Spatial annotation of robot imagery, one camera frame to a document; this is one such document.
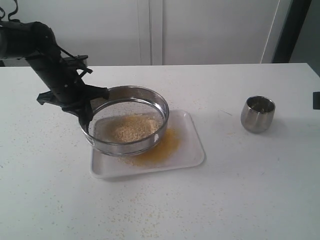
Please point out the white rectangular plastic tray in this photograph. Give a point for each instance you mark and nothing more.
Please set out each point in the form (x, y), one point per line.
(189, 154)

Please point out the dark vertical post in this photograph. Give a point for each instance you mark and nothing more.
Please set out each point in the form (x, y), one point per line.
(291, 30)

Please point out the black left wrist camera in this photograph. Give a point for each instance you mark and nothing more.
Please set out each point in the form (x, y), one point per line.
(76, 60)

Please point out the yellow grain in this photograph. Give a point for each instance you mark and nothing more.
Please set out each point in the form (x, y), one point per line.
(130, 128)

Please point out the yellow fine grains on tray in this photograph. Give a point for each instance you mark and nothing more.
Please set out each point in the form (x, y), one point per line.
(157, 155)

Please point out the round steel mesh sieve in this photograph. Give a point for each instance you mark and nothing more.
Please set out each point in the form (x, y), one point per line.
(123, 101)

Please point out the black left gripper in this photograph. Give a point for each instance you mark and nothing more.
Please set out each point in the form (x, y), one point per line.
(67, 89)

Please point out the stainless steel cup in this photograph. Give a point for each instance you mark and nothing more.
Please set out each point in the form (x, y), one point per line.
(257, 114)

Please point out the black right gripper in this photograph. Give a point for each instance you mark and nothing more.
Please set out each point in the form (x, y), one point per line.
(316, 100)

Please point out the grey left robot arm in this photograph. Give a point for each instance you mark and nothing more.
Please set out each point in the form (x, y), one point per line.
(26, 40)

